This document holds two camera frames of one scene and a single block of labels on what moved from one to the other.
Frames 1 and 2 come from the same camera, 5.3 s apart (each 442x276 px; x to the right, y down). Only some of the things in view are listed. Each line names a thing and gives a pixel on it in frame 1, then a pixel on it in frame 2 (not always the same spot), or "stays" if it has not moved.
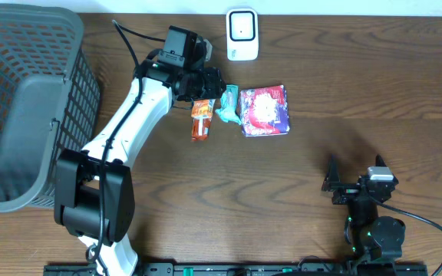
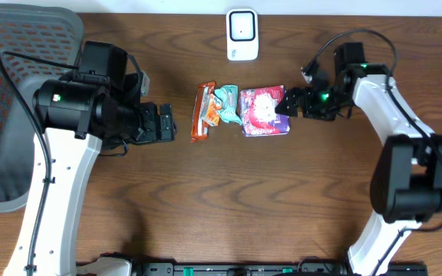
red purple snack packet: x=265 y=111 stays
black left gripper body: x=213 y=86 -> x=166 y=123
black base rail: x=251 y=269 stays
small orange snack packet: x=202 y=108 -> x=214 y=110
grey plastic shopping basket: x=37 y=94 stays
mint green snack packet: x=227 y=111 stays
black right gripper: x=332 y=183 -> x=307 y=93
